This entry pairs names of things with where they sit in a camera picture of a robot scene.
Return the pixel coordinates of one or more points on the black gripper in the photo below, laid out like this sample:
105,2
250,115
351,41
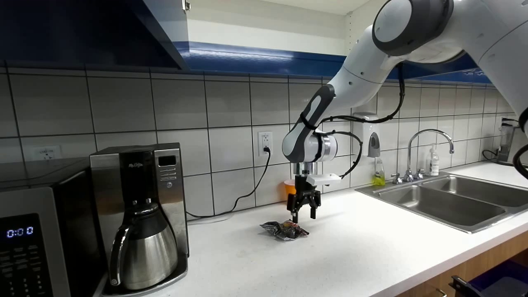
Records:
303,190

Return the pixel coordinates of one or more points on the black snack packet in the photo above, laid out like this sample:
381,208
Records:
282,231

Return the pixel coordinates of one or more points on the wooden base cabinet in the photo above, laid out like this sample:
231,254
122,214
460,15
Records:
495,254

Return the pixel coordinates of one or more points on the metal cabinet hinge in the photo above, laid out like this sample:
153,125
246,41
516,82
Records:
184,5

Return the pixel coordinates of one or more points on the blue cabinet door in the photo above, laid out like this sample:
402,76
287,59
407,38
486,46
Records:
82,30

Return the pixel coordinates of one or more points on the yellow-green dish soap bottle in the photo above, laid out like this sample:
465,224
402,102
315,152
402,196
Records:
378,177

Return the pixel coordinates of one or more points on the small white bottle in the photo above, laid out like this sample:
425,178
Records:
434,163

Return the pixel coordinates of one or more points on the steel black coffee maker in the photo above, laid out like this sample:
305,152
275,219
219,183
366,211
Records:
165,186

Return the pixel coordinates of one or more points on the chrome gooseneck faucet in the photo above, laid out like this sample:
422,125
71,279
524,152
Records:
434,130

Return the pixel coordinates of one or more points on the stainless steel double sink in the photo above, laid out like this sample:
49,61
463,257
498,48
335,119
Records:
455,203

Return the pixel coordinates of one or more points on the stainless steel coffee carafe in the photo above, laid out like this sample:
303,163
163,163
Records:
145,256

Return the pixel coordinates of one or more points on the dark blue bin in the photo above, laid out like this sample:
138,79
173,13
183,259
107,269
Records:
500,279

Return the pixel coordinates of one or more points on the silver countertop appliance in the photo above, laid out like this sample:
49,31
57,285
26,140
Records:
505,140

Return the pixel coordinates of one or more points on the steel black microwave oven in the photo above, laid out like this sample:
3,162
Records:
33,241

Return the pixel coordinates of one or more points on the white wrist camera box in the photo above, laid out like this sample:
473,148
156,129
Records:
330,180

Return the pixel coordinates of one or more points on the white wall outlet with plug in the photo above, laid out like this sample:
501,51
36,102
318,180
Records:
264,140

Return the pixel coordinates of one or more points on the white wall soap dispenser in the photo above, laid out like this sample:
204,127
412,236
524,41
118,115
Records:
373,144

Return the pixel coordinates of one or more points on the blue white wall cabinet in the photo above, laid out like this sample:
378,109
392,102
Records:
247,59

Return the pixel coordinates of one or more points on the empty white wall outlet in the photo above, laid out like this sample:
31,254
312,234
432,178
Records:
48,153

